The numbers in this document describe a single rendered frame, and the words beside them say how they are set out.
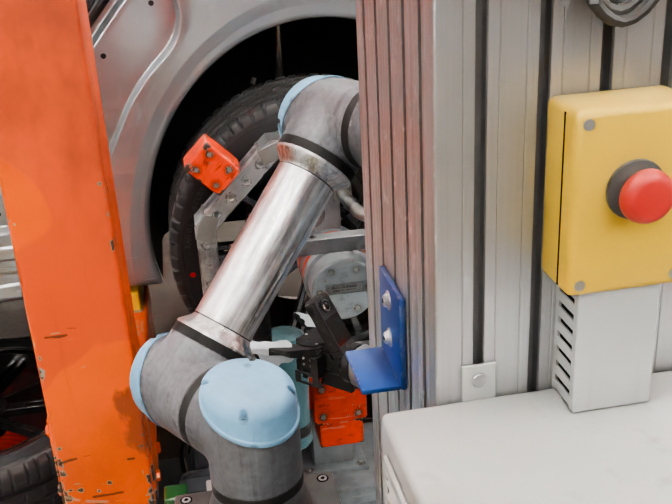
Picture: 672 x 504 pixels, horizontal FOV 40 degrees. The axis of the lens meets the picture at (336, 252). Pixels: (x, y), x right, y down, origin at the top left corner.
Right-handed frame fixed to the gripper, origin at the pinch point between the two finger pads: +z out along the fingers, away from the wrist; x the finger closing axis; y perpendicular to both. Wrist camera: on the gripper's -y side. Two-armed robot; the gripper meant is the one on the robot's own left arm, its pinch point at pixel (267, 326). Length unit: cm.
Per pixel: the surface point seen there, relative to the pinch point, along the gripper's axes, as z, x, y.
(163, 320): 143, 104, 83
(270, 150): 11.4, 18.7, -27.1
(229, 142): 22.7, 19.6, -27.1
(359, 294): -8.3, 18.4, -0.7
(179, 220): 31.2, 11.3, -11.5
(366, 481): 5, 37, 60
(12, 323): 195, 73, 83
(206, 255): 22.0, 8.7, -6.5
